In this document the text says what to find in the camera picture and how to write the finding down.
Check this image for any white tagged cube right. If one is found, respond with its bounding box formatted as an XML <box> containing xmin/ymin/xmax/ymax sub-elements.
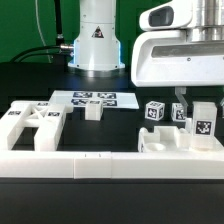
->
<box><xmin>171</xmin><ymin>103</ymin><xmax>185</xmax><ymax>122</ymax></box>

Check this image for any white U-shaped fence frame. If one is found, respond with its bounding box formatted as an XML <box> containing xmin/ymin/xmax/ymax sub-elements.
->
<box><xmin>0</xmin><ymin>99</ymin><xmax>224</xmax><ymax>180</ymax></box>

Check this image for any white chair back frame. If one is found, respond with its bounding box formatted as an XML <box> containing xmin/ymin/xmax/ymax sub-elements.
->
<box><xmin>0</xmin><ymin>101</ymin><xmax>73</xmax><ymax>152</ymax></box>

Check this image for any thin white cable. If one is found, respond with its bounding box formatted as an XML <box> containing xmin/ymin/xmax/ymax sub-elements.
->
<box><xmin>34</xmin><ymin>0</ymin><xmax>54</xmax><ymax>64</ymax></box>

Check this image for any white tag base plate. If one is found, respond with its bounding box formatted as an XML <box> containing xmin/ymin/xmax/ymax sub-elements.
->
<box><xmin>49</xmin><ymin>90</ymin><xmax>139</xmax><ymax>109</ymax></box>

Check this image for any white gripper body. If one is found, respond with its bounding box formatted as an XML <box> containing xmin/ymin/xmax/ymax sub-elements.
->
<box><xmin>131</xmin><ymin>0</ymin><xmax>224</xmax><ymax>87</ymax></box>

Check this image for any white tagged cube left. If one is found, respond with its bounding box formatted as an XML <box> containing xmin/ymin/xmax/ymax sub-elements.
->
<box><xmin>145</xmin><ymin>101</ymin><xmax>165</xmax><ymax>121</ymax></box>

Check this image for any white tagged cube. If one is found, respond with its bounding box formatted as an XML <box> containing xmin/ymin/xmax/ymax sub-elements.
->
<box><xmin>171</xmin><ymin>103</ymin><xmax>185</xmax><ymax>122</ymax></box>
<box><xmin>145</xmin><ymin>101</ymin><xmax>165</xmax><ymax>121</ymax></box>

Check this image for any white chair seat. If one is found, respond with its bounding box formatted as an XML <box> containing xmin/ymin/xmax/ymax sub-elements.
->
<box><xmin>138</xmin><ymin>126</ymin><xmax>224</xmax><ymax>153</ymax></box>

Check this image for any black cable bundle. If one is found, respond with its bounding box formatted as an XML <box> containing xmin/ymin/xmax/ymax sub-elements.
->
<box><xmin>9</xmin><ymin>43</ymin><xmax>75</xmax><ymax>64</ymax></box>

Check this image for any black vertical pole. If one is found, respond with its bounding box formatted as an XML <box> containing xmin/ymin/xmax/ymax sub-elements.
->
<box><xmin>54</xmin><ymin>0</ymin><xmax>64</xmax><ymax>45</ymax></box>

